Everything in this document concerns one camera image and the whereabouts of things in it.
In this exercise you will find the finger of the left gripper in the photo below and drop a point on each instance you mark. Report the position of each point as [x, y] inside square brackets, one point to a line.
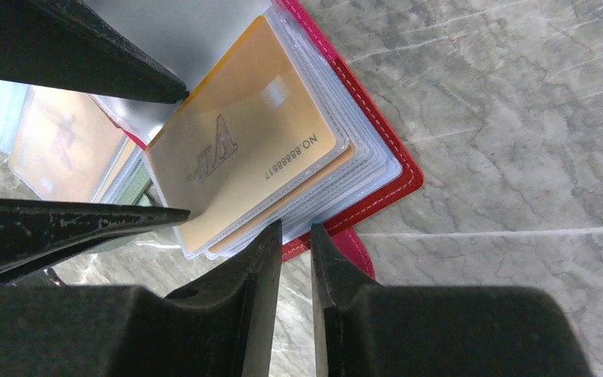
[36, 235]
[66, 45]

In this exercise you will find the gold vip card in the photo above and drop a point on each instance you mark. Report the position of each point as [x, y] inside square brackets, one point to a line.
[250, 132]

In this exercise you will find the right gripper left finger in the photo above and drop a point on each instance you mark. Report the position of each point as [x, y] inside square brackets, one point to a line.
[220, 324]

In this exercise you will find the red card holder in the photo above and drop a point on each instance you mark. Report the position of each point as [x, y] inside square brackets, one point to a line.
[190, 37]

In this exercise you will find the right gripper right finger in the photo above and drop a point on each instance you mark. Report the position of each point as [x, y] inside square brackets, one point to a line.
[363, 328]

